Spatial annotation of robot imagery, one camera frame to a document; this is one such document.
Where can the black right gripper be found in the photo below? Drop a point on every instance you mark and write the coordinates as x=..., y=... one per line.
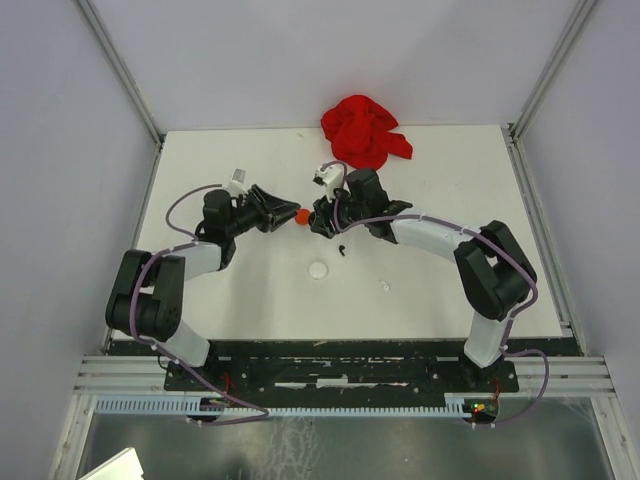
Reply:
x=323, y=211

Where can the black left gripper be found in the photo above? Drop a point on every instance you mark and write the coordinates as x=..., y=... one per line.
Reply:
x=272, y=211

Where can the orange earbud charging case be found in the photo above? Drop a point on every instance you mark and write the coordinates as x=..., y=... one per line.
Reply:
x=302, y=217

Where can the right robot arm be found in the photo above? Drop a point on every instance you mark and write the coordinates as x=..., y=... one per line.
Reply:
x=497, y=278

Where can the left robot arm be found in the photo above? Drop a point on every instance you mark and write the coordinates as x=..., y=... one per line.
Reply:
x=146, y=299

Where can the white earbud charging case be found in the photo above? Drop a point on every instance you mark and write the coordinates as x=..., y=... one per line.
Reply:
x=318, y=270

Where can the red crumpled cloth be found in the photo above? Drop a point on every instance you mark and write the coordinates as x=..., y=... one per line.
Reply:
x=362, y=133

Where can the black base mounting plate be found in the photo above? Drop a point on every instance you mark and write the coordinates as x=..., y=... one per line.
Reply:
x=343, y=373

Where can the grey metal plate corner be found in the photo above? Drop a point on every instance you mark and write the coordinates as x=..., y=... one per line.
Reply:
x=123, y=466

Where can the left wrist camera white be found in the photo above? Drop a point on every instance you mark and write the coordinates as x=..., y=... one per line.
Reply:
x=236, y=187

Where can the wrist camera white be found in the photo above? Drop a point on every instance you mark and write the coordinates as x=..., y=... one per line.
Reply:
x=331, y=177
x=236, y=187

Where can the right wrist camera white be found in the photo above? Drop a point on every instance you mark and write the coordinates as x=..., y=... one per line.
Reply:
x=331, y=177

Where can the left aluminium frame post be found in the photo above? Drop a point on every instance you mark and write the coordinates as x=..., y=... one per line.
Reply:
x=90, y=14

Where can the aluminium frame post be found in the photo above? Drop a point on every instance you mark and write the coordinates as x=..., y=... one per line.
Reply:
x=567, y=41
x=90, y=14

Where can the white slotted cable duct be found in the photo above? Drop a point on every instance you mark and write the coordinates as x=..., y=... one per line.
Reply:
x=205, y=407

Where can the aluminium front rail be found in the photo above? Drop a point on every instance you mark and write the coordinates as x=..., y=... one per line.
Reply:
x=569, y=377

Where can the right aluminium frame post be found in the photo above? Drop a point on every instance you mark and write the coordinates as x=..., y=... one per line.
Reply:
x=567, y=41

